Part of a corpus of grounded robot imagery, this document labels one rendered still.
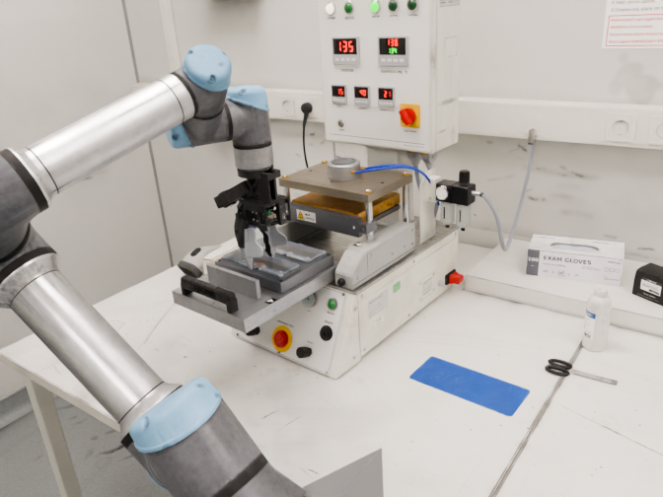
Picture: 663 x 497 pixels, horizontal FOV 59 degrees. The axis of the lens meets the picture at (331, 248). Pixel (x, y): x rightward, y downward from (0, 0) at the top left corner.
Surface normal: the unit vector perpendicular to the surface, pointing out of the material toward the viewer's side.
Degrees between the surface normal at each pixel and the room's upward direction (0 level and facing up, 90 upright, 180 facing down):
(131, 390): 49
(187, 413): 44
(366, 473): 90
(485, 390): 0
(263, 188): 90
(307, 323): 65
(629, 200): 90
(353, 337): 90
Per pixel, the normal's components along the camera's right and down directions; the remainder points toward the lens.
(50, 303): 0.28, -0.35
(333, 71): -0.63, 0.34
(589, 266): -0.41, 0.38
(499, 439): -0.06, -0.92
